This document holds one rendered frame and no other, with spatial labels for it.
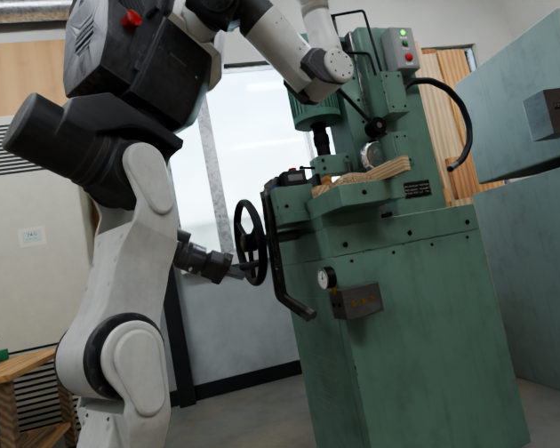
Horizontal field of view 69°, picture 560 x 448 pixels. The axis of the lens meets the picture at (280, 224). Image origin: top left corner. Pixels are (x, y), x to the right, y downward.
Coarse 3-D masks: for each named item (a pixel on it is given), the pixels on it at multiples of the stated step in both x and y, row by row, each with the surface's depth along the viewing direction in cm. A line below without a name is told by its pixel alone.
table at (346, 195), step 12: (372, 180) 114; (384, 180) 115; (396, 180) 117; (324, 192) 118; (336, 192) 112; (348, 192) 111; (360, 192) 112; (372, 192) 113; (384, 192) 115; (396, 192) 116; (312, 204) 127; (324, 204) 119; (336, 204) 113; (348, 204) 110; (360, 204) 114; (372, 204) 121; (288, 216) 127; (300, 216) 128; (312, 216) 128; (288, 228) 148
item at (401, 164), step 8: (392, 160) 112; (400, 160) 109; (408, 160) 108; (384, 168) 116; (392, 168) 112; (400, 168) 109; (408, 168) 108; (376, 176) 120; (384, 176) 116; (392, 176) 114
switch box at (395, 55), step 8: (384, 32) 150; (392, 32) 147; (408, 32) 149; (384, 40) 150; (392, 40) 146; (400, 40) 147; (408, 40) 149; (384, 48) 151; (392, 48) 147; (400, 48) 147; (392, 56) 148; (400, 56) 146; (416, 56) 149; (392, 64) 148; (400, 64) 146; (416, 64) 148; (408, 72) 150
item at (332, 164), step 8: (312, 160) 148; (320, 160) 144; (328, 160) 145; (336, 160) 146; (320, 168) 144; (328, 168) 145; (336, 168) 146; (344, 168) 147; (352, 168) 148; (320, 176) 146; (336, 176) 152
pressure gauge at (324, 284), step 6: (318, 270) 114; (324, 270) 111; (330, 270) 111; (318, 276) 115; (324, 276) 112; (330, 276) 110; (318, 282) 115; (324, 282) 112; (330, 282) 110; (336, 282) 112; (324, 288) 112; (336, 288) 113
